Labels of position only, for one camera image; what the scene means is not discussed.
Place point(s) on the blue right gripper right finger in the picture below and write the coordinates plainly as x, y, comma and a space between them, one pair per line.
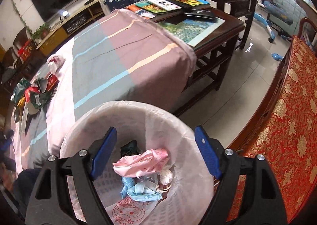
211, 151

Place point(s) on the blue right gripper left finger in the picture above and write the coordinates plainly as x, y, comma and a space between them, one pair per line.
100, 152

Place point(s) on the dark green plastic bag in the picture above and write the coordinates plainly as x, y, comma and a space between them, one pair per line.
130, 149

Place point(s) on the pink plastic bag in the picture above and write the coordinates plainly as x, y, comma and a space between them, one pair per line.
150, 162

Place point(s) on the light blue face mask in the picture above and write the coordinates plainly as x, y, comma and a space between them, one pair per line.
144, 191

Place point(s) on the red snack wrapper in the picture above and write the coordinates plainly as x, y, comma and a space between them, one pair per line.
30, 94

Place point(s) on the yellow snack bag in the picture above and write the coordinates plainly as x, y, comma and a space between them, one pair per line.
18, 112

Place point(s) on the white medicine box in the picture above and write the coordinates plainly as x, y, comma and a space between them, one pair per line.
24, 115

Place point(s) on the white lined trash basket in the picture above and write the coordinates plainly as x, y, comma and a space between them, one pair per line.
184, 182

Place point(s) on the red gold patterned sofa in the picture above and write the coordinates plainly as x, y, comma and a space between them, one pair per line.
283, 129

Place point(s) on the green snack packet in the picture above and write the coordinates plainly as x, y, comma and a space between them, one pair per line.
41, 100

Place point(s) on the red cigarette box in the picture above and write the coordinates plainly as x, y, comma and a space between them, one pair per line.
52, 82

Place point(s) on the striped patchwork tablecloth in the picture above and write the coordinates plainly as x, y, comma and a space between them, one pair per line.
122, 56

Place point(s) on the white plastic bag red scrap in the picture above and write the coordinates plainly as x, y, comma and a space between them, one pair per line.
55, 62

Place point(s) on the green tissue pack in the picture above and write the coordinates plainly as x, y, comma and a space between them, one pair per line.
19, 91

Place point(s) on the dark wooden armchair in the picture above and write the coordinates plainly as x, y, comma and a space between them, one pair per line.
13, 69

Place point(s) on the red gift box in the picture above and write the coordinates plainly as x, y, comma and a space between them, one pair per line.
25, 51

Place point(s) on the potted green plant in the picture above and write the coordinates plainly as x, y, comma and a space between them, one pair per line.
41, 32

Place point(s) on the yellow wooden TV cabinet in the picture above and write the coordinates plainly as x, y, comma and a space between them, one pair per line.
67, 28

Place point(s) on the dark wooden side table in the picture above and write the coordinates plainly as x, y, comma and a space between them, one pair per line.
214, 30

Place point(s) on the blue child chair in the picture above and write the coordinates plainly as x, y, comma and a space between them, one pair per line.
273, 9

